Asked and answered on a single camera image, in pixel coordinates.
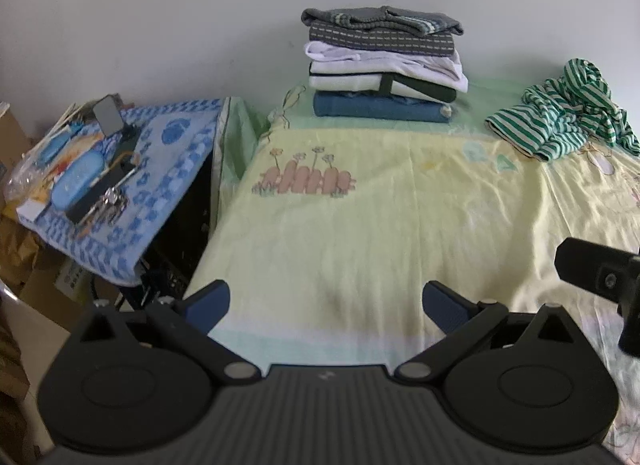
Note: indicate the black bedside cabinet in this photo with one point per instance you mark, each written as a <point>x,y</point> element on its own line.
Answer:
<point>190,225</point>

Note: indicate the cardboard box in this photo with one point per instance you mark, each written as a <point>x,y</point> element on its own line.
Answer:
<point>12,145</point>
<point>45,290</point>

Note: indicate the large blue case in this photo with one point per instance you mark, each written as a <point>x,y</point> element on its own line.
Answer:
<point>75,182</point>

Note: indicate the small blue case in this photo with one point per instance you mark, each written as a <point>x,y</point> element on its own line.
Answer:
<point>52,150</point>

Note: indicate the white folded shirt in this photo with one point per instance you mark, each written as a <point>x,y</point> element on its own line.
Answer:
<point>360,62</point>

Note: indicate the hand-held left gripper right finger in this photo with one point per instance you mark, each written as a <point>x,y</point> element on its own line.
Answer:
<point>442,307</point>

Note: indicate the grey knit sweater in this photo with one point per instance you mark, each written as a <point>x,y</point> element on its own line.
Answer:
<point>380,42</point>

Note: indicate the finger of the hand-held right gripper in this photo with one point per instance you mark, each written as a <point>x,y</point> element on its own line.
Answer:
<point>590,267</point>

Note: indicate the brown paper bag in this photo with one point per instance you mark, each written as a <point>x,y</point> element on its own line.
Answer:
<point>17,245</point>

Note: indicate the blue folded garment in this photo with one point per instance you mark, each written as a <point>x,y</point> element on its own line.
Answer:
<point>370,107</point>

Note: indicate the bunch of keys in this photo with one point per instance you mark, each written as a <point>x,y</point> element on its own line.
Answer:
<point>107,205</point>

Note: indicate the clear plastic bag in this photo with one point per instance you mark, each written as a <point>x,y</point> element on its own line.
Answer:
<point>22,180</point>

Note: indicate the yellow printed bed sheet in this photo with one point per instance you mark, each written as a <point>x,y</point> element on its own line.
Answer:
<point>375,225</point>

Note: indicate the green white striped shirt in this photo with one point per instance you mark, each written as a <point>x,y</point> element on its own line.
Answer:
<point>560,125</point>

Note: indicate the blue patterned cloth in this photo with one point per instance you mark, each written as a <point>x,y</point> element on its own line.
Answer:
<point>175,155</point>

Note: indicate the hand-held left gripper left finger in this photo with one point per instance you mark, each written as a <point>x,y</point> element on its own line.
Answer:
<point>207,305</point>

